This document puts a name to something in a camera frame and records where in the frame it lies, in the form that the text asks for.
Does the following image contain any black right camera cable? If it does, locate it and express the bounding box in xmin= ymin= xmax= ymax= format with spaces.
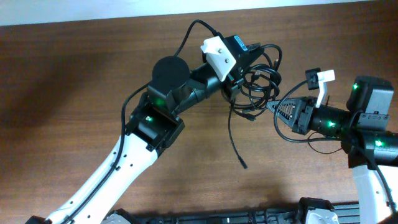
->
xmin=273 ymin=79 xmax=397 ymax=215

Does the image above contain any black USB cable bundle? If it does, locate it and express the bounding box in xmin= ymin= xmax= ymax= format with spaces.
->
xmin=226 ymin=42 xmax=283 ymax=170

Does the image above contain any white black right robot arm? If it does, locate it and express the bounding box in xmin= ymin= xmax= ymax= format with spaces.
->
xmin=267 ymin=71 xmax=397 ymax=223

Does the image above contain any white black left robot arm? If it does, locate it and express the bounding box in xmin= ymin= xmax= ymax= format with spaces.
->
xmin=28 ymin=42 xmax=264 ymax=223

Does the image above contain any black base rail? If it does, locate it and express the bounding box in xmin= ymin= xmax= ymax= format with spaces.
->
xmin=102 ymin=197 xmax=361 ymax=224

